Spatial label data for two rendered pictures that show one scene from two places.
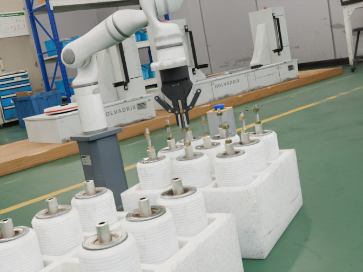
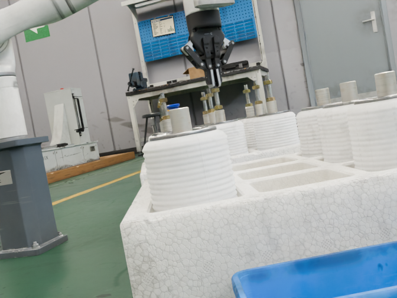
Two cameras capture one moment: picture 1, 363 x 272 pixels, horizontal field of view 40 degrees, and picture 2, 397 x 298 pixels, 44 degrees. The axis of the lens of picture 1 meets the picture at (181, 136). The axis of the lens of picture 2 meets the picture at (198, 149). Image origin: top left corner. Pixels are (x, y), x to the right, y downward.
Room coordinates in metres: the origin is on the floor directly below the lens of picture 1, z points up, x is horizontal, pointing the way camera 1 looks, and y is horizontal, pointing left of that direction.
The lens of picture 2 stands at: (0.44, 0.65, 0.26)
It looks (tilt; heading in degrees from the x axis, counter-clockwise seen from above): 3 degrees down; 325
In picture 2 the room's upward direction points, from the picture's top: 10 degrees counter-clockwise
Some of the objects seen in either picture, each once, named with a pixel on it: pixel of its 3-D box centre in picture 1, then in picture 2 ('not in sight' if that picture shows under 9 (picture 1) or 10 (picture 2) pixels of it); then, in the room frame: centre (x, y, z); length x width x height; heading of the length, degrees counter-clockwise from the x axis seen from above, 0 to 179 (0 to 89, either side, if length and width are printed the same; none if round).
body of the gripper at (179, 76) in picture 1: (175, 82); (205, 32); (1.29, -0.01, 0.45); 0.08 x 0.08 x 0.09
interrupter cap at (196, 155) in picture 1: (189, 156); (221, 123); (1.29, -0.01, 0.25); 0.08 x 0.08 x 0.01
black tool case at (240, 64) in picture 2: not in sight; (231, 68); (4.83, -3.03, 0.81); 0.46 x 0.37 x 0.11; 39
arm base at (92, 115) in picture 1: (91, 109); (4, 110); (1.81, 0.31, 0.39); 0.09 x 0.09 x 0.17; 39
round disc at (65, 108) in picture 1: (65, 107); not in sight; (3.60, 0.80, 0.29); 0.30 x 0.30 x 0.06
